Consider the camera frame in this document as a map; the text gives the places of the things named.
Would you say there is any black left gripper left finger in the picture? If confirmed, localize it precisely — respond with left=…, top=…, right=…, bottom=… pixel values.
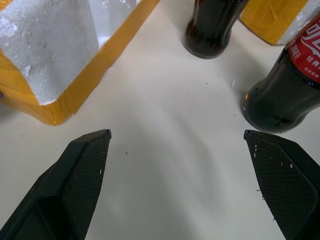
left=0, top=128, right=112, bottom=240

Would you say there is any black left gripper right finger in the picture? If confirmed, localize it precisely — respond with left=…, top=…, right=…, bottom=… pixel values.
left=243, top=129, right=320, bottom=240

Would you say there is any cola bottle red label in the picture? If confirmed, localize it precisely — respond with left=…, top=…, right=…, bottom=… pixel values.
left=183, top=0, right=251, bottom=60
left=241, top=11, right=320, bottom=135

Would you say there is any white foam box yellow tape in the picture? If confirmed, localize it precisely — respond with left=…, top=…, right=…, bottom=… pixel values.
left=0, top=0, right=161, bottom=126

